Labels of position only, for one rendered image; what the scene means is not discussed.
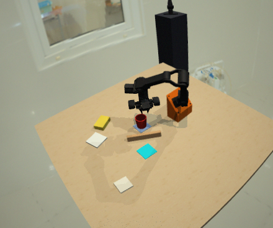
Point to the yellow rectangular block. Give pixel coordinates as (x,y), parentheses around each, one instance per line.
(102,122)

